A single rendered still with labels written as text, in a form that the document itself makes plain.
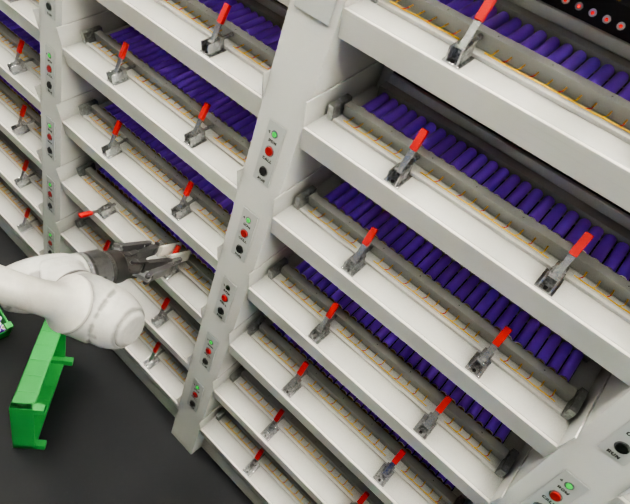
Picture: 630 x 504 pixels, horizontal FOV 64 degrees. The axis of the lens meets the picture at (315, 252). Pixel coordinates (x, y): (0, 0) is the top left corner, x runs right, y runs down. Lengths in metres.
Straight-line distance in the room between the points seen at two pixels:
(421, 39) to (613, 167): 0.30
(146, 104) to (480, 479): 1.00
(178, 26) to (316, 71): 0.36
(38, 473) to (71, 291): 0.82
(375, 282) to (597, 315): 0.35
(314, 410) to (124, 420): 0.72
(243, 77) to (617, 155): 0.60
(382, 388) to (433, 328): 0.19
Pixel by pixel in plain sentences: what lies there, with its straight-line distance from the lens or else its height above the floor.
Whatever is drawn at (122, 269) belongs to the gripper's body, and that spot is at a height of 0.67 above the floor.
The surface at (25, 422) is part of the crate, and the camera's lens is 1.56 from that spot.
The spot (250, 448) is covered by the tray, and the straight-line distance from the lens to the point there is 1.52.
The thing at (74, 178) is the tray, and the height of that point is 0.55.
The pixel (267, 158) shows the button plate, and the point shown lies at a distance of 0.92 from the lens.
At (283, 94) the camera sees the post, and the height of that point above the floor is 1.15.
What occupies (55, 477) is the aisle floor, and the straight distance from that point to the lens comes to 1.64.
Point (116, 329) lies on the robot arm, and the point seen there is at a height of 0.77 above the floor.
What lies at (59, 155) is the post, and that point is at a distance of 1.56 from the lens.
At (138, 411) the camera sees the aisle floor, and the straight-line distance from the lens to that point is 1.73.
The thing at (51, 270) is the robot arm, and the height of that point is 0.75.
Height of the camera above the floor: 1.48
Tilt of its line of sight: 37 degrees down
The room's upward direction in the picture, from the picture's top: 23 degrees clockwise
